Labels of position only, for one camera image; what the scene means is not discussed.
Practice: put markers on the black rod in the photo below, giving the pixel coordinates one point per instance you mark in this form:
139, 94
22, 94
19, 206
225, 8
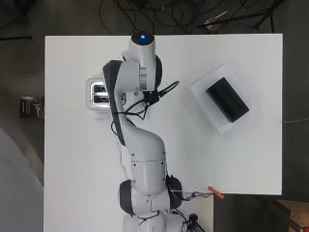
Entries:
16, 38

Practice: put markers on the orange tool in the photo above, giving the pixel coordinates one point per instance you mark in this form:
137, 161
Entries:
215, 192

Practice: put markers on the dark box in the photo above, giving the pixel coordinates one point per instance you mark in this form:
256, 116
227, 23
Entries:
31, 108

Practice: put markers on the steel toaster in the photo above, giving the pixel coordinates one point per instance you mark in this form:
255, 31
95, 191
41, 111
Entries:
96, 95

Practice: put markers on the black block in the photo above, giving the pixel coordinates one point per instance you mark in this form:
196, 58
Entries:
228, 100

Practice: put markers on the wooden crate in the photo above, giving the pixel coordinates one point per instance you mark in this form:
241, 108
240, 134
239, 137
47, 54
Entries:
294, 216

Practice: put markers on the white seven-joint robot arm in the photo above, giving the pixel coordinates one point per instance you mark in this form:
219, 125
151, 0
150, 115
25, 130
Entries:
145, 154

